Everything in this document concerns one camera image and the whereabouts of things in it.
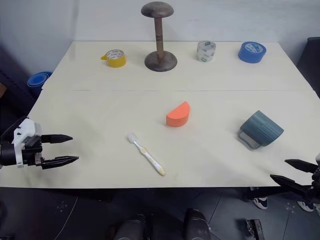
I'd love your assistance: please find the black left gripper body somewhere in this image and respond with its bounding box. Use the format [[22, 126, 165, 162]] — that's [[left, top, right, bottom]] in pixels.
[[21, 134, 44, 167]]

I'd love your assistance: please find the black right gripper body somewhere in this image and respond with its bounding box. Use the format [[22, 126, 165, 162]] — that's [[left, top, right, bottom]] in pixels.
[[310, 163, 320, 216]]

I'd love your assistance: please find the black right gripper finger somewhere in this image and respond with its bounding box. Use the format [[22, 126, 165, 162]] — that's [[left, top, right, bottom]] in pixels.
[[284, 158, 318, 174], [269, 174, 314, 201]]

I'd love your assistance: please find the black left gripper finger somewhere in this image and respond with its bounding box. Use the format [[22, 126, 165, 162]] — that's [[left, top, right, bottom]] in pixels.
[[40, 134, 74, 145], [40, 155, 80, 171]]

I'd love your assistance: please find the white and blue sneaker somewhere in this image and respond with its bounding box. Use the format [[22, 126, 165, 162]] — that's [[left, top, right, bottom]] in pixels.
[[252, 196, 269, 210], [296, 199, 316, 213]]

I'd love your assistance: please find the blue-grey ribbed cup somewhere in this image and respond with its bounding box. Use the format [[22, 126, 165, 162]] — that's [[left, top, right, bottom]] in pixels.
[[237, 109, 285, 151]]

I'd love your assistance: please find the white and yellow toothbrush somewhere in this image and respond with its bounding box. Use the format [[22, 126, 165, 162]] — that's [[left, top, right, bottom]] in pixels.
[[127, 132, 167, 177]]

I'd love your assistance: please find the dark rounded shape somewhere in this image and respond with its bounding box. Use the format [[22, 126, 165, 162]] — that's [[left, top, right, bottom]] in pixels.
[[183, 208, 211, 240], [107, 213, 149, 240]]

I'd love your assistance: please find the yellow tape roll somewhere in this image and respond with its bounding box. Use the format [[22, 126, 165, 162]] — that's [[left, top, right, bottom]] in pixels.
[[100, 49, 127, 69]]

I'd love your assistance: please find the blue tape roll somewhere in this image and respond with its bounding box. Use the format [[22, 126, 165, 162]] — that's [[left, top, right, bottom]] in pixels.
[[237, 40, 268, 64]]

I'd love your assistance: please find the orange semicircular soap box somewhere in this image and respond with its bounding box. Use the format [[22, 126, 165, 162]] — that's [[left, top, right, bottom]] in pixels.
[[165, 100, 192, 129]]

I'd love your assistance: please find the dark wooden hat stand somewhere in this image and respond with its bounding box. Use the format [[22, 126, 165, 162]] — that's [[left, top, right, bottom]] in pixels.
[[140, 1, 179, 73]]

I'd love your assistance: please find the clear tape roll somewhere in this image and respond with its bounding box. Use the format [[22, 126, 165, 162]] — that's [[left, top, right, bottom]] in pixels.
[[195, 40, 217, 63]]

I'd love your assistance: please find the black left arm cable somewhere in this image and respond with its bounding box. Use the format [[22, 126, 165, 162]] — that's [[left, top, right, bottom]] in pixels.
[[0, 115, 28, 141]]

